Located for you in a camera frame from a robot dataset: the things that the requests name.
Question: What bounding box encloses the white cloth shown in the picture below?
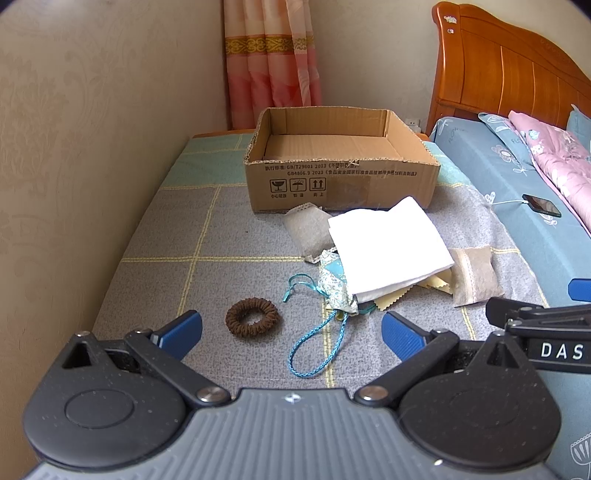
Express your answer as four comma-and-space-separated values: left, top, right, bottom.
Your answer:
329, 196, 454, 303

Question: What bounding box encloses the floral pouch with teal cord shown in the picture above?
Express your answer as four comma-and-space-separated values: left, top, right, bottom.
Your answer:
283, 250, 377, 379

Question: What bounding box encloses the pink patterned curtain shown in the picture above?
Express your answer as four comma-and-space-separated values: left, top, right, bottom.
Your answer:
223, 0, 322, 129

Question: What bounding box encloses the grey lace sachet pillow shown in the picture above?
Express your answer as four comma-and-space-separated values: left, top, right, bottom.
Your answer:
449, 246, 504, 307

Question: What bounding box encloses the brown hair scrunchie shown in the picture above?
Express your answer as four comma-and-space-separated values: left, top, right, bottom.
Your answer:
225, 297, 280, 339

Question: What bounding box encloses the wooden bed headboard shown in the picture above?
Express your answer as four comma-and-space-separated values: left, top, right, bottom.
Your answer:
426, 1, 591, 132

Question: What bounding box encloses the open cardboard box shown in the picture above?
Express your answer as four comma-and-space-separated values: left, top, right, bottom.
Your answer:
243, 106, 440, 213

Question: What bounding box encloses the blue pillow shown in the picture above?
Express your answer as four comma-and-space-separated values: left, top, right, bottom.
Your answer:
567, 104, 591, 150

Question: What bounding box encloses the pink floral quilt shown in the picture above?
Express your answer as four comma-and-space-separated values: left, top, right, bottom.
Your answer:
509, 111, 590, 230

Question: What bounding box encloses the blue floral bed sheet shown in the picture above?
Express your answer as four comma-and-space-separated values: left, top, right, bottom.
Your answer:
431, 113, 590, 479

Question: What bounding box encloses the black smartphone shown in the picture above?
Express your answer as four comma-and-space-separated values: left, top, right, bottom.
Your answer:
522, 194, 562, 218

